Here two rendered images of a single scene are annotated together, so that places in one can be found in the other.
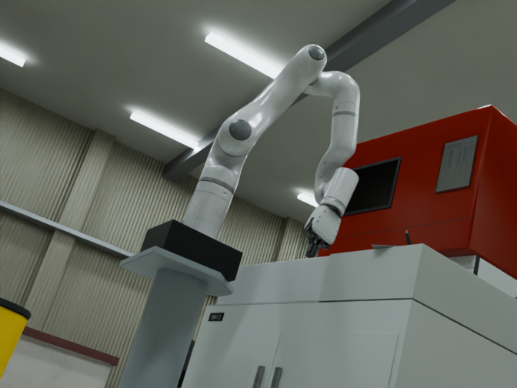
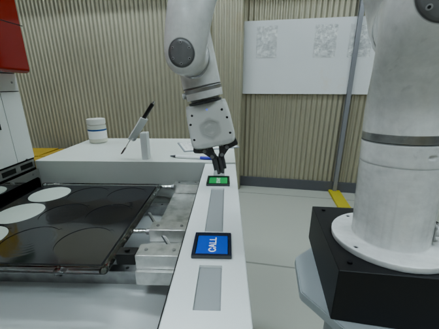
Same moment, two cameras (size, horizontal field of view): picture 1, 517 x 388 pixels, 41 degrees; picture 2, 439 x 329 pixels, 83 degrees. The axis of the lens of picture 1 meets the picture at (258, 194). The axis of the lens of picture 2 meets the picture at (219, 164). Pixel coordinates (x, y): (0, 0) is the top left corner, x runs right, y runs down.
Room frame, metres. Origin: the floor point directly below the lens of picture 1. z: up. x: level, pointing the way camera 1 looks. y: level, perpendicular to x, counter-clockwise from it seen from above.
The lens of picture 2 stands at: (2.54, 0.10, 1.19)
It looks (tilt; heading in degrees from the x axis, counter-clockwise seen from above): 18 degrees down; 213
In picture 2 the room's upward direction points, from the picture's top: straight up
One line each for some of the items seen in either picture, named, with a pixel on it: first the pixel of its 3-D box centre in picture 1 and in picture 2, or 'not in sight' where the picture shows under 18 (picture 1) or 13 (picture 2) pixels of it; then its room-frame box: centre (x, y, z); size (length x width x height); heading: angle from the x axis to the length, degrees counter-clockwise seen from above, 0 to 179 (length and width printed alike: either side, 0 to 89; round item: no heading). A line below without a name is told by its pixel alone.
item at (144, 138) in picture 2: not in sight; (139, 138); (2.03, -0.53, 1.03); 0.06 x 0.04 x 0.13; 121
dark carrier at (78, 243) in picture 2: not in sight; (64, 214); (2.30, -0.49, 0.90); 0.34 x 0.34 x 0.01; 31
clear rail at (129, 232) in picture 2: not in sight; (140, 215); (2.20, -0.34, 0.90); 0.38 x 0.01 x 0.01; 31
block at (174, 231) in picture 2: not in sight; (170, 231); (2.21, -0.24, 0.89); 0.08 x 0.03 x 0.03; 121
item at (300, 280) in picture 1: (278, 287); (216, 235); (2.16, -0.15, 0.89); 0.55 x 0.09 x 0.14; 31
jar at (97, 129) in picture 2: not in sight; (97, 130); (1.96, -0.87, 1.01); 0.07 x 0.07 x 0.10
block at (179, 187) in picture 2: not in sight; (187, 186); (2.00, -0.36, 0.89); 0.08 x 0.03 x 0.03; 121
